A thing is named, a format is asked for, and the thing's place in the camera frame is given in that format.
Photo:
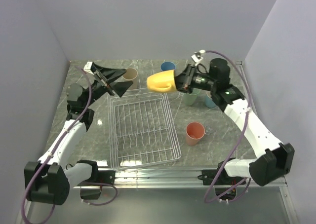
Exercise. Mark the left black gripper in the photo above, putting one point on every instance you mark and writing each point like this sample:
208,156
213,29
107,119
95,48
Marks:
108,74

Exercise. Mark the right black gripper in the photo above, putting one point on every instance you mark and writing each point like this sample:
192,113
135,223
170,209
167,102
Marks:
184,81

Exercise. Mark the yellow ceramic mug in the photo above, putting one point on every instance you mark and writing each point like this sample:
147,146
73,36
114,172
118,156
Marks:
162,82

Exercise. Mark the light blue ceramic mug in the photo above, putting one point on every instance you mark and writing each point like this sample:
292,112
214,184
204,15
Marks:
208,101

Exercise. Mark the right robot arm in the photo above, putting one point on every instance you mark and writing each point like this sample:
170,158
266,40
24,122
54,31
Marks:
273,158

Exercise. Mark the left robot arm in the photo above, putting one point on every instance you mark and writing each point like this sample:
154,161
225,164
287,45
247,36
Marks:
78,121

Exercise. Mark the beige plastic tumbler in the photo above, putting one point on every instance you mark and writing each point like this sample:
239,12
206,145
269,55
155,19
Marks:
132,75

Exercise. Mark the blue plastic tumbler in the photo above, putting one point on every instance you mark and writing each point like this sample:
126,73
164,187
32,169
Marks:
166,66

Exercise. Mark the green plastic tumbler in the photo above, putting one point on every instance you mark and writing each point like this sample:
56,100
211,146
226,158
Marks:
190,98

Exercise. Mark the salmon pink plastic tumbler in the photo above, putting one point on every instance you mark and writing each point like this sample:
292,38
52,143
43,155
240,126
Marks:
195,131

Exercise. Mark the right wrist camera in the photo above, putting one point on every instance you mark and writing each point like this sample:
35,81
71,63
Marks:
197,57

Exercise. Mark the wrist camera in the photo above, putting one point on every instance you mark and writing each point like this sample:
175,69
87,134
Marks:
197,57
87,67

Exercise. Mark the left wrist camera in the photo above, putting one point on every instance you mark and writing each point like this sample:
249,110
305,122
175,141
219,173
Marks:
87,67

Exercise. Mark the white wire dish rack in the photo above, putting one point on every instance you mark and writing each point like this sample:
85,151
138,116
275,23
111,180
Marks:
142,132

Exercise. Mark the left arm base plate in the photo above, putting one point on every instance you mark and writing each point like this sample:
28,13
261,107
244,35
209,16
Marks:
98,178

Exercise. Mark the aluminium mounting rail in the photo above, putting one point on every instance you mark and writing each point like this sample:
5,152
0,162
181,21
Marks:
158,178

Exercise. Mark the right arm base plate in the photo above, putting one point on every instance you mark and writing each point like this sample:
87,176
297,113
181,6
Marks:
208,175

